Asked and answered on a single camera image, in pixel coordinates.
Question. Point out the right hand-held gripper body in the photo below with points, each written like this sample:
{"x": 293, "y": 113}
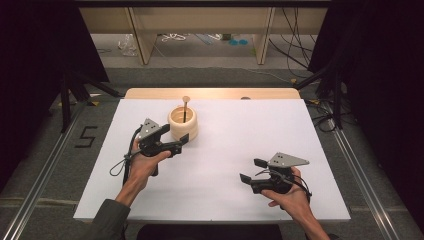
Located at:
{"x": 278, "y": 181}

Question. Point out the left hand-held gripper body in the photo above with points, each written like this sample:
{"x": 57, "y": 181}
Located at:
{"x": 150, "y": 146}

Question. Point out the cream ribbed brush holder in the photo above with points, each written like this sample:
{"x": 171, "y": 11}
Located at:
{"x": 183, "y": 130}

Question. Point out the person's left hand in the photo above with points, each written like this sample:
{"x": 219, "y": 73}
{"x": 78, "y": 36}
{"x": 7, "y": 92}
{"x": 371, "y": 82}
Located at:
{"x": 143, "y": 168}

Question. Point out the person's right hand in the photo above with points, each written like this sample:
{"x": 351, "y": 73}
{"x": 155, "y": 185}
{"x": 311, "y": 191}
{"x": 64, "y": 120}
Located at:
{"x": 295, "y": 200}

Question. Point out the clear plastic bag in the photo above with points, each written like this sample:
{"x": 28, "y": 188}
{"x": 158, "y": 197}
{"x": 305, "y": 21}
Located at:
{"x": 128, "y": 45}

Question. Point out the black metal stand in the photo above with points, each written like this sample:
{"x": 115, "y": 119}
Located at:
{"x": 336, "y": 100}
{"x": 65, "y": 100}

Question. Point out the small blue discs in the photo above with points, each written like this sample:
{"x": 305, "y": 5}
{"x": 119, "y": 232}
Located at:
{"x": 238, "y": 42}

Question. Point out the light wooden desk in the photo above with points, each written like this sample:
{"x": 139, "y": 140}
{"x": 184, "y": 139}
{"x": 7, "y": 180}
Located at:
{"x": 200, "y": 20}

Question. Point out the black curtain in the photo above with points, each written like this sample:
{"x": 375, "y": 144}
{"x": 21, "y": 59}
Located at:
{"x": 383, "y": 83}
{"x": 33, "y": 66}

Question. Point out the aluminium floor rail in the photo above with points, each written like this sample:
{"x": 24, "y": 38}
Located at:
{"x": 363, "y": 186}
{"x": 40, "y": 186}

